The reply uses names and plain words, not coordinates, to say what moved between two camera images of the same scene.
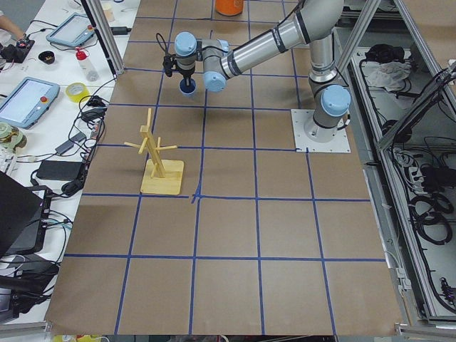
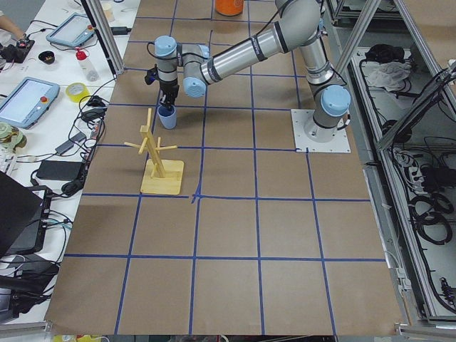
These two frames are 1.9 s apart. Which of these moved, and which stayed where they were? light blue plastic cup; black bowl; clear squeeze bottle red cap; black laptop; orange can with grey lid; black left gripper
Moved: light blue plastic cup; black left gripper
Stayed: clear squeeze bottle red cap; black bowl; orange can with grey lid; black laptop
